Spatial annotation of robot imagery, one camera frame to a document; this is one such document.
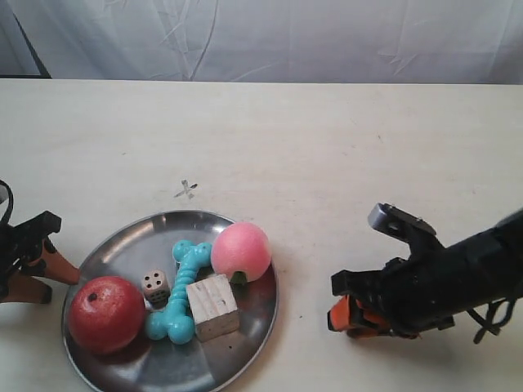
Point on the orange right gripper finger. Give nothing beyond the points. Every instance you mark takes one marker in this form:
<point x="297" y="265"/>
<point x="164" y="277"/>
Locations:
<point x="342" y="316"/>
<point x="366" y="325"/>

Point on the white backdrop cloth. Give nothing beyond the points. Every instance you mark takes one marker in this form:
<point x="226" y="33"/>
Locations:
<point x="265" y="41"/>

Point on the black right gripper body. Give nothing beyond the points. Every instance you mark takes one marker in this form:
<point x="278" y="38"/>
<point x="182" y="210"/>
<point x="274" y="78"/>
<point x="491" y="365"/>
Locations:
<point x="409" y="293"/>

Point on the pink toy peach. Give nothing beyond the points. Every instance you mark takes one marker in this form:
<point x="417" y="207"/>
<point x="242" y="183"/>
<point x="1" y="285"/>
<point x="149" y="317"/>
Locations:
<point x="241" y="252"/>

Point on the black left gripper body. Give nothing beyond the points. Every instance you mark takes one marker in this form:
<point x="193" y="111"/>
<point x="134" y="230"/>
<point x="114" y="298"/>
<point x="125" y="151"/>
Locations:
<point x="19" y="244"/>

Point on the turquoise rubber bone toy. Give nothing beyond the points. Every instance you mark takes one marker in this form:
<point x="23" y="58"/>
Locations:
<point x="173" y="321"/>

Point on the small wooden die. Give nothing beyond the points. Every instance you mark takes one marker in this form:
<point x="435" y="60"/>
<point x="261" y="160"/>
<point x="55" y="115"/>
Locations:
<point x="155" y="286"/>

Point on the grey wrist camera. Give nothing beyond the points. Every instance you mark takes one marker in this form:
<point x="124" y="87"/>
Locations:
<point x="392" y="221"/>

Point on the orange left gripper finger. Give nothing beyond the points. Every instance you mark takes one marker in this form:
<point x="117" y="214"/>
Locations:
<point x="51" y="264"/>
<point x="21" y="285"/>

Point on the whitewashed wooden block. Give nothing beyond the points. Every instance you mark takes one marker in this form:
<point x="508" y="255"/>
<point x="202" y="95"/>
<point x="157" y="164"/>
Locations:
<point x="213" y="307"/>

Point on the red toy apple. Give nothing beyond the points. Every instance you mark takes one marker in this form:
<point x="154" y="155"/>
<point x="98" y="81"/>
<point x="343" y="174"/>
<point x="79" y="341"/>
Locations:
<point x="106" y="315"/>

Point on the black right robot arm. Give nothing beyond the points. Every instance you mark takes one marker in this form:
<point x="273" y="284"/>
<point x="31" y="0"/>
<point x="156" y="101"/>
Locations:
<point x="480" y="275"/>

